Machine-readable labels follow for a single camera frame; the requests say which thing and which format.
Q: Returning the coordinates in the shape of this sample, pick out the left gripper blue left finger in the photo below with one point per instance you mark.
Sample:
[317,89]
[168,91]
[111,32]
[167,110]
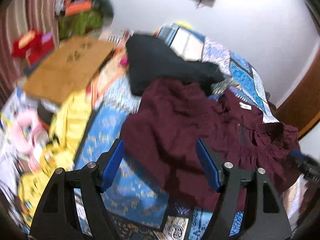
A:
[108,164]

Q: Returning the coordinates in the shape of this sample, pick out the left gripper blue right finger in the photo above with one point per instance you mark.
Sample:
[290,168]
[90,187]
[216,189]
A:
[211,163]

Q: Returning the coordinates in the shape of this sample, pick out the maroon button-up shirt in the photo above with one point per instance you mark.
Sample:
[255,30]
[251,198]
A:
[172,116]

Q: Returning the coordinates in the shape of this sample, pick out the blue patchwork bed quilt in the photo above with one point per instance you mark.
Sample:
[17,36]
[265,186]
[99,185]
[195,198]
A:
[135,203]

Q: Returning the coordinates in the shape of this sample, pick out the wooden door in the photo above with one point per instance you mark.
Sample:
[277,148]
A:
[301,108]

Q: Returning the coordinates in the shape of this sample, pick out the wooden folding table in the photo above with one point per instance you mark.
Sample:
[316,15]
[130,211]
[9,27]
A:
[68,69]

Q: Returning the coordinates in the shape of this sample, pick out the black jacket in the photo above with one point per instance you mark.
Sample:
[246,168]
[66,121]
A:
[150,58]

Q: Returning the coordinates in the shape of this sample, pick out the green patterned storage bag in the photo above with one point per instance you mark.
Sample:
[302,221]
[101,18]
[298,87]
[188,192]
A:
[79,24]

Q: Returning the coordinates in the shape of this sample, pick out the orange box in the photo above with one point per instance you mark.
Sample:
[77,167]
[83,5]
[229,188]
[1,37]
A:
[78,7]

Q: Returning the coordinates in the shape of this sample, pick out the grey pillow on pile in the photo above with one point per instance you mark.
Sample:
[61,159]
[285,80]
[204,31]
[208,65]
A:
[104,6]

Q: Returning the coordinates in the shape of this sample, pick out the striped pink curtain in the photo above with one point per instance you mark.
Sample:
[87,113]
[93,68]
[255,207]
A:
[17,17]

